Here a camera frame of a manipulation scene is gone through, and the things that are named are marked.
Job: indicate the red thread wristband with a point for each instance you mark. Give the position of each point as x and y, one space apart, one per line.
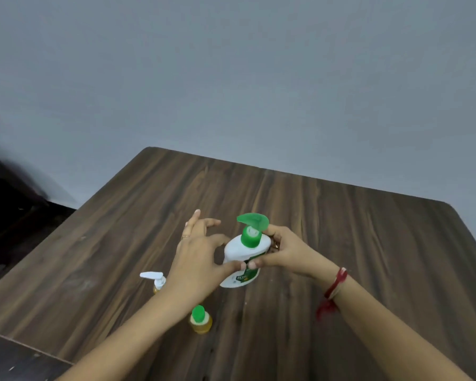
335 287

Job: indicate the person's left thumb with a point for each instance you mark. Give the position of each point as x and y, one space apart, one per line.
229 267

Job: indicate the person's left middle finger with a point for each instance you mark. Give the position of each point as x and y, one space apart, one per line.
210 225

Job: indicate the person's right hand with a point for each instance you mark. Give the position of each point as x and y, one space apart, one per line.
295 255

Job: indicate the person's right forearm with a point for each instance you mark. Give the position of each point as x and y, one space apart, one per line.
388 333

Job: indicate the person's left forearm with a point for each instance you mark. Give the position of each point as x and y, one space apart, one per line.
131 337

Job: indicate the small yellow bottle green cap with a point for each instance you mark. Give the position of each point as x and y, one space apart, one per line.
200 322

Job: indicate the white bottle with green pump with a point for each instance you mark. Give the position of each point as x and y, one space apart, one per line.
240 259

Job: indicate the person's left hand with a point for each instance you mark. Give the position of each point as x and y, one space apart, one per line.
192 265

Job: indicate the yellow bottle with white pump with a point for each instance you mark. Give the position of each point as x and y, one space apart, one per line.
157 280

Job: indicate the person's right thumb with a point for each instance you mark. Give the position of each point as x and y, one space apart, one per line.
262 261

